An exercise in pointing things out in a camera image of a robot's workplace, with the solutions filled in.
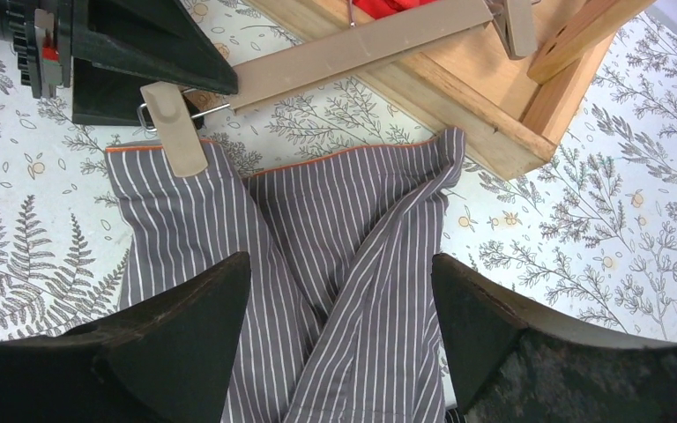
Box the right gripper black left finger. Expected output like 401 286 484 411
0 252 251 422

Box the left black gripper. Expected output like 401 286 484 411
0 0 238 126

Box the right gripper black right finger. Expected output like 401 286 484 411
431 254 677 422

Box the grey striped underwear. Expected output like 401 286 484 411
106 128 465 422

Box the wooden clip hanger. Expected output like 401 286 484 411
137 0 538 177

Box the floral patterned table mat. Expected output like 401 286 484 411
0 12 677 342

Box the wooden clothes rack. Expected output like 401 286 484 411
254 1 647 180

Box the red tank top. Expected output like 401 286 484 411
352 0 435 19

